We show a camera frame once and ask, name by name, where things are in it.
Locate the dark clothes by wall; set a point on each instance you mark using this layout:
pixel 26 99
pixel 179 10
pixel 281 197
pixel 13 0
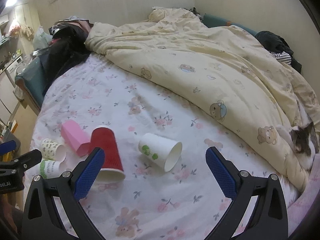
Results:
pixel 279 48

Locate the floral white bed sheet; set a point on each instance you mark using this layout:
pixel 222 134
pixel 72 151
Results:
pixel 184 203

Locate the white cup green leaf print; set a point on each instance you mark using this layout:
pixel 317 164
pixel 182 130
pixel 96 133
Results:
pixel 161 151

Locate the cream bear print duvet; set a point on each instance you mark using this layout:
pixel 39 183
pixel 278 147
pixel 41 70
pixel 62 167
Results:
pixel 223 70

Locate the small floral paper cup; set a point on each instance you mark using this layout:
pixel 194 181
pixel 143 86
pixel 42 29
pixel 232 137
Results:
pixel 53 150

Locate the black clothes pile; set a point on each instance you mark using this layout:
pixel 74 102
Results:
pixel 67 48

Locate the pink paper cup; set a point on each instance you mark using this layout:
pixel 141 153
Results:
pixel 75 138

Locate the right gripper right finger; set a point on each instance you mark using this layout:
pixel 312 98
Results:
pixel 268 219

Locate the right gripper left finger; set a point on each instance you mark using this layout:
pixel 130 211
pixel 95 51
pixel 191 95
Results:
pixel 41 219

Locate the white washing machine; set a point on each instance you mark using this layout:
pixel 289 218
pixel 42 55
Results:
pixel 10 68

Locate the red corrugated paper cup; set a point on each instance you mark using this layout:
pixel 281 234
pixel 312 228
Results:
pixel 112 170

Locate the white cup green band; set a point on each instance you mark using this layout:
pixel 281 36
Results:
pixel 49 169

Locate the teal bed frame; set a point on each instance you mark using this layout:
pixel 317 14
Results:
pixel 33 84

